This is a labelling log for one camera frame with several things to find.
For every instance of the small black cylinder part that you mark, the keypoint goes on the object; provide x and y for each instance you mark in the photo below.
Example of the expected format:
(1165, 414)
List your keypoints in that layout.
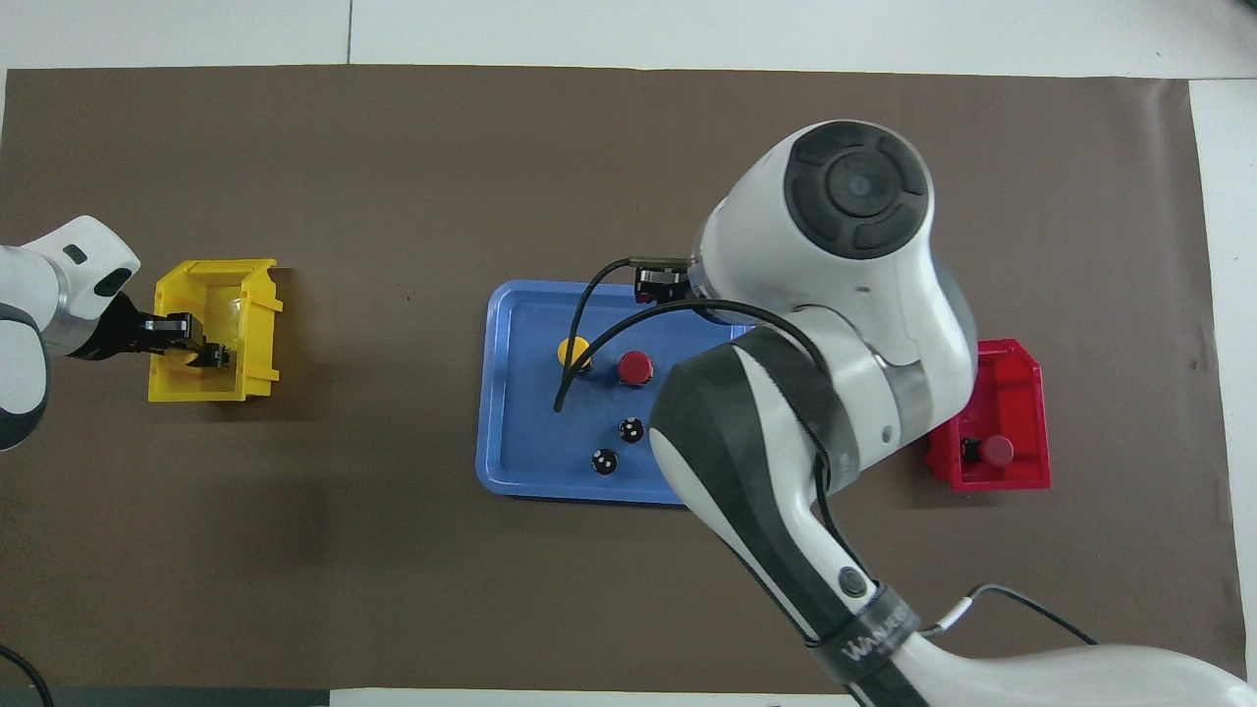
(604, 462)
(631, 430)

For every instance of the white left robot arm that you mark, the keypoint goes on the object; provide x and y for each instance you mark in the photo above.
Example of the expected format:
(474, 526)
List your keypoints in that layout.
(79, 255)

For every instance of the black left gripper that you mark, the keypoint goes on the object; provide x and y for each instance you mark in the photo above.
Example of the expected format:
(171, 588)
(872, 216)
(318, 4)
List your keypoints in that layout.
(133, 334)

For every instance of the yellow plastic storage bin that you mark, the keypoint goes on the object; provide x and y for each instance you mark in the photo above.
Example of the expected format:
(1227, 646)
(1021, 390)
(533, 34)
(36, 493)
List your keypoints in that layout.
(255, 324)

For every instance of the brown paper table mat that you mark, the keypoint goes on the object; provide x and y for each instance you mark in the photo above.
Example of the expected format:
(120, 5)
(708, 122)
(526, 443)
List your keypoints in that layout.
(393, 147)

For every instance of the red push button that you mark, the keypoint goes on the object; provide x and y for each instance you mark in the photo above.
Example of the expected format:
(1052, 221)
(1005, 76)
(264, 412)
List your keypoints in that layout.
(635, 368)
(999, 450)

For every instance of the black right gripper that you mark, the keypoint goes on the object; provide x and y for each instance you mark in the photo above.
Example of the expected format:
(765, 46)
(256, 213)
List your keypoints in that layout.
(663, 280)

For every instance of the red plastic storage bin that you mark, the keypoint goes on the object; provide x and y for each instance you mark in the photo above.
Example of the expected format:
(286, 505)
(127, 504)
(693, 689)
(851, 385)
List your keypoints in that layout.
(1021, 393)

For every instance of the yellow push button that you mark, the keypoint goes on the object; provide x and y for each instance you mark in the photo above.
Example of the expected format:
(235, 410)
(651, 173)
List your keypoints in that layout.
(221, 357)
(577, 349)

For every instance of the blue plastic tray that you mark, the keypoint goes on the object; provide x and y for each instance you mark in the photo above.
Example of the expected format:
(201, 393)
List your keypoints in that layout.
(530, 432)

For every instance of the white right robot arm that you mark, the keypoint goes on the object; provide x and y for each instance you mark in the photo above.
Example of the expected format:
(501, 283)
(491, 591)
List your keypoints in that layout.
(835, 295)

